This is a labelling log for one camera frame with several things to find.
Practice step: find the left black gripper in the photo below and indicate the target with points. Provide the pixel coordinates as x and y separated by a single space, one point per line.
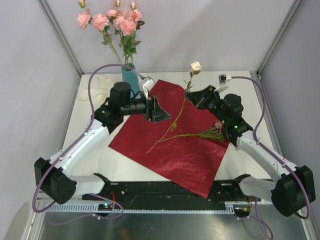
153 112

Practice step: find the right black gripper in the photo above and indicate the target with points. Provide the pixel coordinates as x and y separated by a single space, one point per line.
199 98

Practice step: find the dark red wrapping paper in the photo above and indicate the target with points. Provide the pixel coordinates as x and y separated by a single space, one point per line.
191 162

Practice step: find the cream ribbon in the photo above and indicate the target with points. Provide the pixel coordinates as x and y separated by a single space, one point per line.
97 93

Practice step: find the pink rose stem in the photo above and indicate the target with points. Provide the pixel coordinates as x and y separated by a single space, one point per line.
100 22
128 29
116 26

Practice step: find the cream single rose stem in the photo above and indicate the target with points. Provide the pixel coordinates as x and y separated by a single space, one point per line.
129 14

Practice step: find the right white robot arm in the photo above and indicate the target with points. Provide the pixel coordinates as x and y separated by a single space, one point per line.
291 188

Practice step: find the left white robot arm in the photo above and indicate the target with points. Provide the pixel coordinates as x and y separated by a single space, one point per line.
55 177

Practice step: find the teal conical vase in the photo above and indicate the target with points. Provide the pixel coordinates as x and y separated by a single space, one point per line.
130 77

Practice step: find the dark mauve rose stem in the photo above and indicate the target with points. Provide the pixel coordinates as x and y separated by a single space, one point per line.
214 133

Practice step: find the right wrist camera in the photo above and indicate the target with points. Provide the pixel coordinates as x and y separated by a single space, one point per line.
224 83

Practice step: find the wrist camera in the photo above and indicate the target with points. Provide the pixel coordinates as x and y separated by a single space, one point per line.
146 84
224 83

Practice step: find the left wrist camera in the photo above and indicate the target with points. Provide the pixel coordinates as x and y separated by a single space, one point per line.
146 84

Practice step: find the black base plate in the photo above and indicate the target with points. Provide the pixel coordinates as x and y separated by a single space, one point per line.
167 194

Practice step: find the grey slotted cable duct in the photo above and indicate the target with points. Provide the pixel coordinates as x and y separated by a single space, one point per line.
105 208

